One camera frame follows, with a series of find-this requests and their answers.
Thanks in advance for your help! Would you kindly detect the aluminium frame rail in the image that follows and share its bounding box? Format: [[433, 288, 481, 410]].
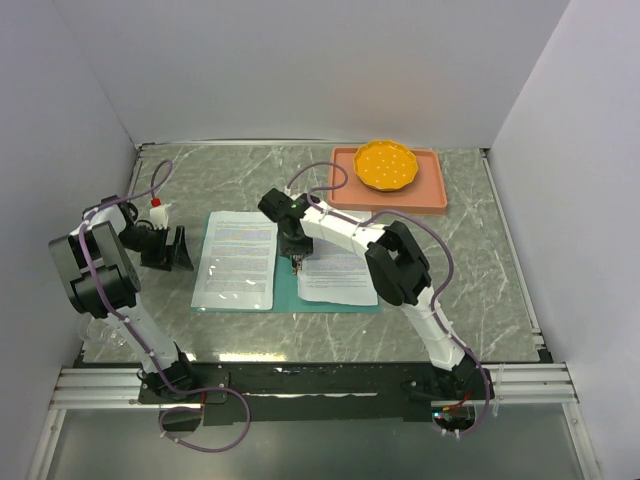
[[49, 362, 578, 410]]

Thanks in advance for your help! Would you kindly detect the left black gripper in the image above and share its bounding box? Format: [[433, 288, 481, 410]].
[[118, 224, 193, 272]]

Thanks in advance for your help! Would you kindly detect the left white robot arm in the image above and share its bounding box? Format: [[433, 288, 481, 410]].
[[49, 196, 198, 402]]

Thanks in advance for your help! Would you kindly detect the orange dotted plate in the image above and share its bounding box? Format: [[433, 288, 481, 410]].
[[353, 140, 419, 192]]

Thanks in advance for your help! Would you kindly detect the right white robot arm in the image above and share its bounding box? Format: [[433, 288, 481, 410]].
[[258, 188, 480, 399]]

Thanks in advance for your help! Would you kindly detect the printed paper sheet top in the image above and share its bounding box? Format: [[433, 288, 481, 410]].
[[191, 211, 277, 312]]

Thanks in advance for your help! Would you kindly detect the teal file folder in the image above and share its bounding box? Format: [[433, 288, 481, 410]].
[[190, 212, 384, 315]]

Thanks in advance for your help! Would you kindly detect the silver folder clip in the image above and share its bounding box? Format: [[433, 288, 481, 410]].
[[291, 255, 304, 275]]

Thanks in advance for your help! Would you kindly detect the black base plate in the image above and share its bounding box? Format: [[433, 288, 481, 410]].
[[138, 360, 495, 426]]

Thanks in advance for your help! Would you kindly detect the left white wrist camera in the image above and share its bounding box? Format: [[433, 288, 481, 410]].
[[149, 197, 176, 230]]

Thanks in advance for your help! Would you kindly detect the pink rectangular tray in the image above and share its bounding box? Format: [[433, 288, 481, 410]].
[[327, 141, 448, 215]]

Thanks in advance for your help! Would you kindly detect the clear glass cup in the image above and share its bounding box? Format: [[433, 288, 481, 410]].
[[77, 318, 125, 350]]

